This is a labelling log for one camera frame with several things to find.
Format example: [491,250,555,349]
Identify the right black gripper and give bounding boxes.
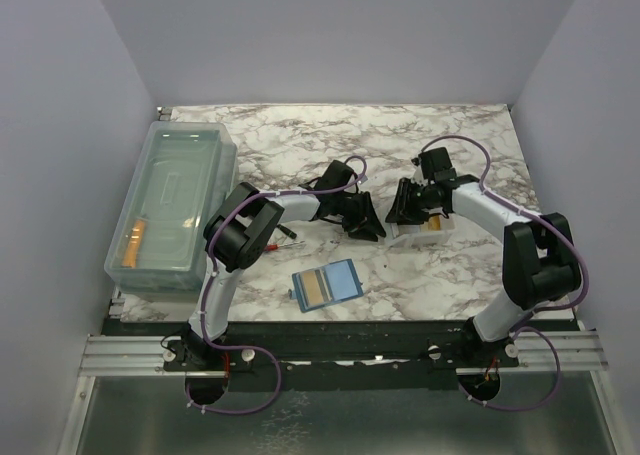
[385,178,435,226]

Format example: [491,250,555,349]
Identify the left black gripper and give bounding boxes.
[330,192,386,242]

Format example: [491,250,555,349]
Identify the credit cards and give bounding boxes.
[421,214,442,232]

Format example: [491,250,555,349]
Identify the clear acrylic card box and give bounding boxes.
[383,215,456,248]

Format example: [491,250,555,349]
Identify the teal leather card holder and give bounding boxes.
[289,259,364,313]

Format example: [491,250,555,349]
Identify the gold credit card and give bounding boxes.
[300,269,330,308]

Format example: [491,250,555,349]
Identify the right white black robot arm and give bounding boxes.
[386,147,588,367]

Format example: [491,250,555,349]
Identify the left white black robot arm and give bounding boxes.
[187,155,386,370]

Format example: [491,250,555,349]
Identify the black green screwdriver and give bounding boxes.
[277,225,297,240]

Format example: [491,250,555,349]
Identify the blue red screwdriver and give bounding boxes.
[264,242,305,253]

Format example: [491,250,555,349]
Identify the clear plastic storage bin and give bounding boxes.
[104,121,238,299]

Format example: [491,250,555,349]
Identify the orange tool in bin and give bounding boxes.
[121,218,147,268]

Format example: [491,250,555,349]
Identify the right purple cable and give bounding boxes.
[417,134,591,412]

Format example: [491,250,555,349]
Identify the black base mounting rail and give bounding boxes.
[99,320,583,398]

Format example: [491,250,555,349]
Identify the aluminium extrusion rail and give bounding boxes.
[79,331,609,378]

